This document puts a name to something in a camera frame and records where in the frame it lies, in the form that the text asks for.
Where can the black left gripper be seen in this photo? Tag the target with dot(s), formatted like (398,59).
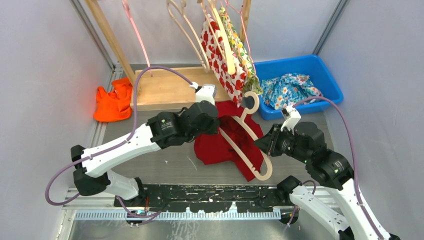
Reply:
(213,129)

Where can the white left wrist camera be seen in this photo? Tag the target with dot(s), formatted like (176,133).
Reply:
(206,92)

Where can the blue floral cloth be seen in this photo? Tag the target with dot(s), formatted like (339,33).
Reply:
(288,89)

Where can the wooden hanger rack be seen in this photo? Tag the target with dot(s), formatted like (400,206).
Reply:
(158,88)

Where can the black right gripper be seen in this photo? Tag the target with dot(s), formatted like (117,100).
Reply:
(268,142)

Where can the red poppy print cloth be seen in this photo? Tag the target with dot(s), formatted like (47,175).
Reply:
(212,44)

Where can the thin pink wire hanger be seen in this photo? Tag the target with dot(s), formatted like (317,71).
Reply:
(244,13)

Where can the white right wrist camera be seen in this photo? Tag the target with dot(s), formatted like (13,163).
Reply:
(291,118)

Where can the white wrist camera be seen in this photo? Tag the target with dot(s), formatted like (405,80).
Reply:
(206,92)
(291,118)

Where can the dark red cloth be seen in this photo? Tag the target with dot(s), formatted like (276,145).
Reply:
(214,149)

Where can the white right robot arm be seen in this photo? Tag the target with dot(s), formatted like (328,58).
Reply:
(336,175)

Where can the lemon print skirt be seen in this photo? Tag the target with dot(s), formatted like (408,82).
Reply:
(251,81)

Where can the blue plastic bin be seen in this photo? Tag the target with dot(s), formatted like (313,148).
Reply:
(311,65)

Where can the orange cloth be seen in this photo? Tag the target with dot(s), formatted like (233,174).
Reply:
(114,106)

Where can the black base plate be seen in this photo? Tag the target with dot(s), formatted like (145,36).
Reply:
(177,198)

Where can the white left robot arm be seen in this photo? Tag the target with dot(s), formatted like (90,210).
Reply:
(167,129)

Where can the cream wooden hanger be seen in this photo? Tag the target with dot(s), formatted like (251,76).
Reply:
(226,52)

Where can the thick pink hanger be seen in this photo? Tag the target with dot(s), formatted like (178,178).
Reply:
(127,11)

